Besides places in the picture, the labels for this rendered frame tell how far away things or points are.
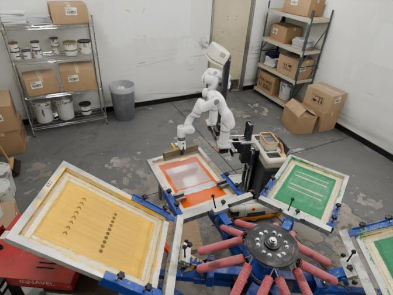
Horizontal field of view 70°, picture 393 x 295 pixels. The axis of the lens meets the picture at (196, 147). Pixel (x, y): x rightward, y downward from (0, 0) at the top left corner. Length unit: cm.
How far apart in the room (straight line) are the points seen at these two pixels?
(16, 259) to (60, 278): 32
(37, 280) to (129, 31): 440
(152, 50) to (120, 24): 73
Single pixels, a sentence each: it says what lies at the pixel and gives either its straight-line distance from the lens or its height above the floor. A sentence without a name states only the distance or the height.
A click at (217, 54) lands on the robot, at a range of 251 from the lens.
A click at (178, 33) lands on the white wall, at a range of 582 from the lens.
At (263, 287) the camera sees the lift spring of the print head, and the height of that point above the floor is 123.
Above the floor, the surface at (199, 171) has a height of 95.
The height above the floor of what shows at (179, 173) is 95.
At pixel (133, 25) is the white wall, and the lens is 551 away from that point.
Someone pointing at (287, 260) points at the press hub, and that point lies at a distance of 173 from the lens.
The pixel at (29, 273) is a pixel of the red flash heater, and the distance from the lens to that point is 200.
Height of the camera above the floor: 265
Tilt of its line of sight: 34 degrees down
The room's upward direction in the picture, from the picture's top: 4 degrees clockwise
